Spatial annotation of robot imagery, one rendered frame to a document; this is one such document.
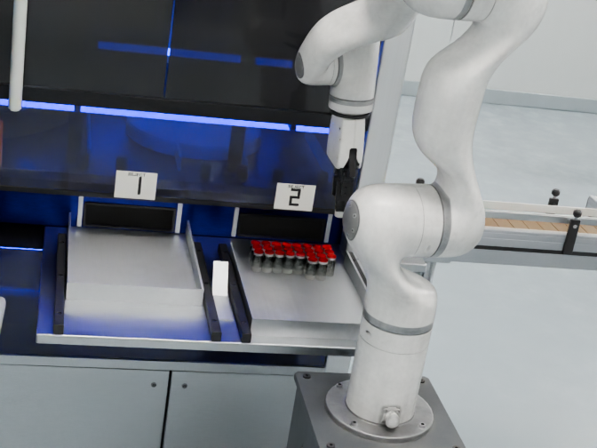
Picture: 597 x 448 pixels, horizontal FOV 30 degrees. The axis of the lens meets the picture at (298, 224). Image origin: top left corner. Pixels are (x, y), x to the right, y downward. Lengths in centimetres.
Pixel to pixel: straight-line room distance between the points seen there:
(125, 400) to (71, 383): 13
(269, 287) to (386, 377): 50
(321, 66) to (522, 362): 238
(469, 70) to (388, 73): 69
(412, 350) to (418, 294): 10
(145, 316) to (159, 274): 18
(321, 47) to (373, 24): 10
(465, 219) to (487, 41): 29
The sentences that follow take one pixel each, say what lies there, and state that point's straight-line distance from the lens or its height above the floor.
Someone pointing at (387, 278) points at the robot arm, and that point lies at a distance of 177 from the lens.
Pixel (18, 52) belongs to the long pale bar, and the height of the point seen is 130.
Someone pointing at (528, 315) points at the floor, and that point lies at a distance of 455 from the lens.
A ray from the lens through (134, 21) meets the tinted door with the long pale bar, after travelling 225.
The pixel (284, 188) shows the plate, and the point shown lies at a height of 104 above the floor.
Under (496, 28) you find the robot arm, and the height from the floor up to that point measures 156.
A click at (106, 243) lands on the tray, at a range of 240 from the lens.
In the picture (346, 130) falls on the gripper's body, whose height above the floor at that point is 127.
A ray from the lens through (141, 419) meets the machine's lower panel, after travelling 262.
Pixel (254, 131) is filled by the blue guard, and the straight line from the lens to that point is 233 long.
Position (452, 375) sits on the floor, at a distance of 397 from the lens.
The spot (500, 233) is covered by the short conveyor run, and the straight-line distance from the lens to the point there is 269.
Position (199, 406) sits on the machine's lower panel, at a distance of 261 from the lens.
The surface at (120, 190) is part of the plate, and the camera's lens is 235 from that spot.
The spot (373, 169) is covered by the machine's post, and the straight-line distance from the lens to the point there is 241.
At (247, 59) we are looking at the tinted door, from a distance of 229.
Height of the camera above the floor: 187
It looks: 22 degrees down
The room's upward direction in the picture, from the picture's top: 9 degrees clockwise
